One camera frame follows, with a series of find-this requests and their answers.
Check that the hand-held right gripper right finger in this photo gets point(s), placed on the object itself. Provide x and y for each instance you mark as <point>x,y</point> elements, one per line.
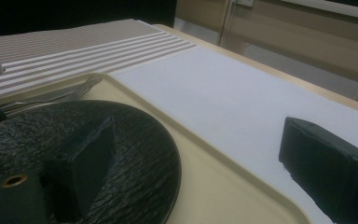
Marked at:
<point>332,168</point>

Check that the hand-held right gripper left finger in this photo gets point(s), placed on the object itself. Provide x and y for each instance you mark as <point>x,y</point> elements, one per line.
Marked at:
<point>84,168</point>

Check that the black textured plate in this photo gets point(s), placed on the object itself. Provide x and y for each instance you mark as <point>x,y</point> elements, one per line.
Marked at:
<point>143,161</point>

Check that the silver fork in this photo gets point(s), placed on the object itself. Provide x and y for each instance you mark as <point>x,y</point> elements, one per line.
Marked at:
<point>88,84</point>

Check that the beige plastic tray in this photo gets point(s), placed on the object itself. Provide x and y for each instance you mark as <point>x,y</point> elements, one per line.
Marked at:
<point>217,193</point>

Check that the black curtain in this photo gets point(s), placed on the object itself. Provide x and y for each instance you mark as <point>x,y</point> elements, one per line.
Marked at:
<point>74,12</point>

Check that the striped grey placemat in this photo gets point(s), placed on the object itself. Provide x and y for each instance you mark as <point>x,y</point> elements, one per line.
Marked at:
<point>84,49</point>

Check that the white table mat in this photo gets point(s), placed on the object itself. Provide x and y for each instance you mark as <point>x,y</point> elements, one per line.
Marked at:
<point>230,102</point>

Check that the light wooden table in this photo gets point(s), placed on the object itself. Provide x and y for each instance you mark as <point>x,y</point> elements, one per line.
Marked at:
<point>261,68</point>

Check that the light wooden desk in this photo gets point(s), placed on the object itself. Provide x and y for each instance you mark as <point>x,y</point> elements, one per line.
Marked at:
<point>292,37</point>

